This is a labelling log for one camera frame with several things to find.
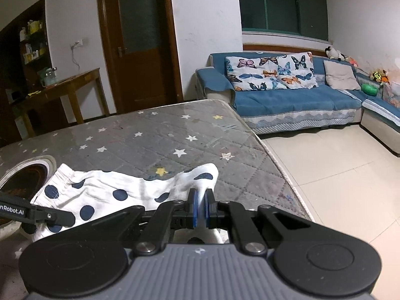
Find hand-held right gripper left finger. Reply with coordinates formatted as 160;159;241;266
62;187;201;255

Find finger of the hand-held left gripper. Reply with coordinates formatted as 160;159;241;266
0;191;76;227

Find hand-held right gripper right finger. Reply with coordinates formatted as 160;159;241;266
204;188;336;256

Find white polka dot shorts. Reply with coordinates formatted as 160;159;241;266
20;162;224;245

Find round table burner recess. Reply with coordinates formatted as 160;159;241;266
0;155;57;241

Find grey star quilted table cover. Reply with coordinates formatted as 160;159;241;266
0;99;315;300

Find blue sofa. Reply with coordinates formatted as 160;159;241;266
195;51;400;158

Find glass jar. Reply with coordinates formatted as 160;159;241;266
40;67;58;87

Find butterfly print pillow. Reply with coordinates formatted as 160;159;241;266
224;55;288;92
276;52;320;90

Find wooden side table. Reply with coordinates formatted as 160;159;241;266
12;68;111;138

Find brown wooden door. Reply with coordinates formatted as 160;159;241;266
95;0;184;115

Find dark wooden shelf cabinet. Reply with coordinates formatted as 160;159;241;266
0;0;51;143

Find beige pillow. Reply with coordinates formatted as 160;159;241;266
323;60;361;91

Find row of shelf bottles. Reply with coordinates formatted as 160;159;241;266
19;19;47;64

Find black white plush toy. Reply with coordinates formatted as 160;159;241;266
324;47;346;62

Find green ball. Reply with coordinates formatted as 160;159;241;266
360;83;380;98

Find green framed window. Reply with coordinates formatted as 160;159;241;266
236;0;329;42

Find yellow black plush toy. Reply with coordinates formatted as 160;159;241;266
369;68;390;84

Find hanging power cable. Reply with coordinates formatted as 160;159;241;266
71;45;81;69

